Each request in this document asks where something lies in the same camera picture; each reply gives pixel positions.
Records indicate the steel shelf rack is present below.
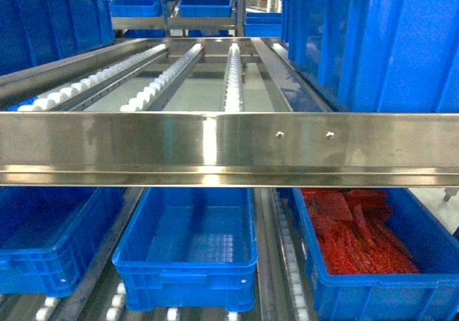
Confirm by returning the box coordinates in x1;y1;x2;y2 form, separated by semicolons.
1;38;458;320

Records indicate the red parts pile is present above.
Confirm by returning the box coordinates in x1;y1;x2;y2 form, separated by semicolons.
301;188;420;275

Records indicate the blue bin with red parts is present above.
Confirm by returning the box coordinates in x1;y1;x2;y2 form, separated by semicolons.
280;188;458;320

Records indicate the blue bin middle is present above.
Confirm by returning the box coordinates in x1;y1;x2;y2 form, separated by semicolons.
112;187;258;312

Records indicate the large blue bin right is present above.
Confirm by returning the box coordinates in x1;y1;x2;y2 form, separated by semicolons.
283;0;458;113

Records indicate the large blue bin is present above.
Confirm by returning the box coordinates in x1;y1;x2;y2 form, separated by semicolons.
1;0;115;75
283;0;458;113

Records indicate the large blue bin left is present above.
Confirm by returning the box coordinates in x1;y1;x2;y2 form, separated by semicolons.
1;0;115;75

